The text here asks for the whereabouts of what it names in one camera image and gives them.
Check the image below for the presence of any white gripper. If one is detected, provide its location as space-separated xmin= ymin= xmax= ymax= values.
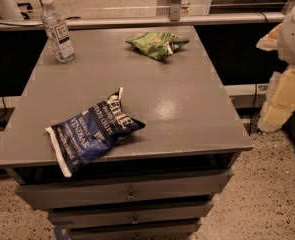
xmin=256 ymin=5 xmax=295 ymax=132

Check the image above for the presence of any green jalapeno chip bag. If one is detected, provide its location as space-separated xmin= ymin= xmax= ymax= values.
xmin=125 ymin=32 xmax=189 ymax=60

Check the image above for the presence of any blue kettle chip bag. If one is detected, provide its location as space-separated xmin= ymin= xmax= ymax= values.
xmin=46 ymin=87 xmax=145 ymax=177

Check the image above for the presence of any grey drawer cabinet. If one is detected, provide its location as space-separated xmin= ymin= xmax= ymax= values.
xmin=0 ymin=26 xmax=251 ymax=240

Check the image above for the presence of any middle grey drawer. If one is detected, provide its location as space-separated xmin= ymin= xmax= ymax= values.
xmin=49 ymin=200 xmax=213 ymax=229

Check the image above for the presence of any grey drawer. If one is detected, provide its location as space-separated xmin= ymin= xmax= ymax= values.
xmin=49 ymin=200 xmax=213 ymax=229
xmin=68 ymin=219 xmax=200 ymax=240
xmin=17 ymin=169 xmax=233 ymax=209

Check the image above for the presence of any bottom grey drawer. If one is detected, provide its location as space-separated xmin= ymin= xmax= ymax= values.
xmin=68 ymin=219 xmax=200 ymax=240

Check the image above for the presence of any clear plastic water bottle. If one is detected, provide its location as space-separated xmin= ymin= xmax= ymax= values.
xmin=41 ymin=0 xmax=75 ymax=63

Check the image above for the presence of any top grey drawer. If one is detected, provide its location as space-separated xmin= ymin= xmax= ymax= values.
xmin=17 ymin=169 xmax=233 ymax=209

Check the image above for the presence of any grey metal rail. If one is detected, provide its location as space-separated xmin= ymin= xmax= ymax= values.
xmin=0 ymin=12 xmax=285 ymax=31

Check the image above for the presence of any metal vertical bracket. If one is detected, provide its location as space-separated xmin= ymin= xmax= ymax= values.
xmin=169 ymin=0 xmax=181 ymax=21

